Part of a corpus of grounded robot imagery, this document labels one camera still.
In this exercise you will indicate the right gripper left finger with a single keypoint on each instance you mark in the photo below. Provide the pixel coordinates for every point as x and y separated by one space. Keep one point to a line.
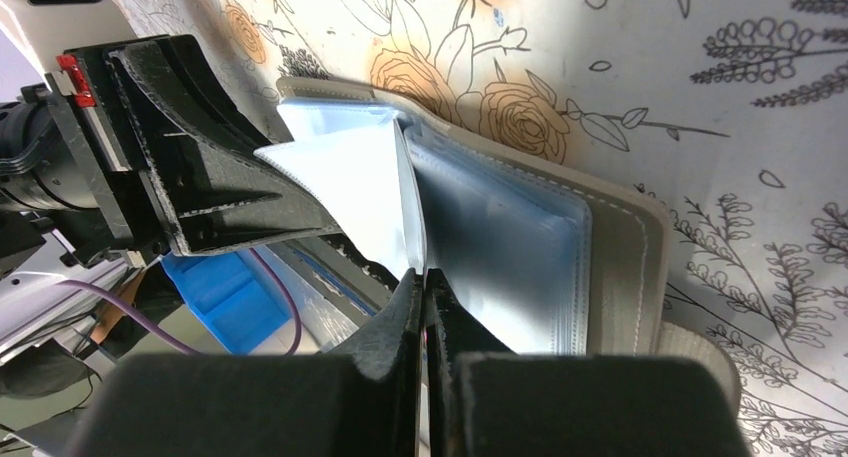
360 398

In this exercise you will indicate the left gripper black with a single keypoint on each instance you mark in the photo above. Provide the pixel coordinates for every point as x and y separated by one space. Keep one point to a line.
130 154

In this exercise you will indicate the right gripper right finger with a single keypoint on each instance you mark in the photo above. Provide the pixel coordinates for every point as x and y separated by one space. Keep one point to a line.
485 400

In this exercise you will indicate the beige leather card holder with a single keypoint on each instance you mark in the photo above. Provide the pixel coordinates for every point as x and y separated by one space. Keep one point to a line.
549 259

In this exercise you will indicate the blue plastic bin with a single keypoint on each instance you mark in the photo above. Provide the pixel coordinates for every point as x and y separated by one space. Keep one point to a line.
231 295

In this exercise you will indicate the floral tablecloth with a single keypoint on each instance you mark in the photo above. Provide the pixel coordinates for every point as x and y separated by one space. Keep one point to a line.
732 113

